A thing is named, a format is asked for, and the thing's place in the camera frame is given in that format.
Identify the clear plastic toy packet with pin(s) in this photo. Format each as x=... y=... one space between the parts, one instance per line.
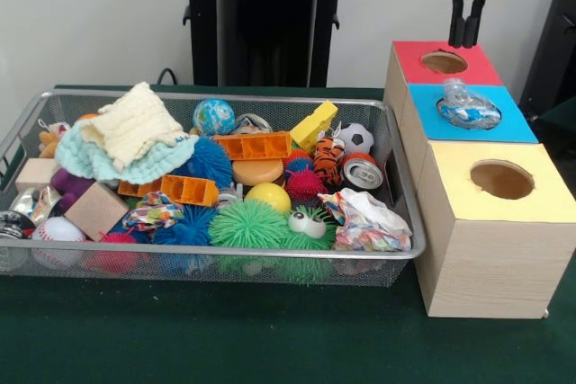
x=468 y=107

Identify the mint knitted cloth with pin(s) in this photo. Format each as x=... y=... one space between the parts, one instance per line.
x=153 y=163

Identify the cream knitted cloth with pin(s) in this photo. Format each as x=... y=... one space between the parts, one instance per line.
x=135 y=125

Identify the wooden box with three holes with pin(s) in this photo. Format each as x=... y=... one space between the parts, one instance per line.
x=495 y=267

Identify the yellow toy block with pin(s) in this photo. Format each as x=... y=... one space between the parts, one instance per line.
x=315 y=123

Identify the silver drink can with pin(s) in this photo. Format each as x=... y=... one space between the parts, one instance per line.
x=362 y=172

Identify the tiger striped plush toy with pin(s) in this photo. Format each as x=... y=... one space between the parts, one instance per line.
x=327 y=157

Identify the orange long toy block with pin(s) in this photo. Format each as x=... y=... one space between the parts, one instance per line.
x=254 y=146

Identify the yellow smooth ball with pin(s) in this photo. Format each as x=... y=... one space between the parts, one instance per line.
x=268 y=197

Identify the globe print ball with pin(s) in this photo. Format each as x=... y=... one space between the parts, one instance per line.
x=213 y=116

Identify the green spiky rubber ball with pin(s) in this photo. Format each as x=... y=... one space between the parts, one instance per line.
x=247 y=224

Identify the dark green table cloth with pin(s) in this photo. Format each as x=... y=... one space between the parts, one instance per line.
x=225 y=339

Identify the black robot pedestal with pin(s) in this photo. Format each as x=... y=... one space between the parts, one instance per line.
x=270 y=33

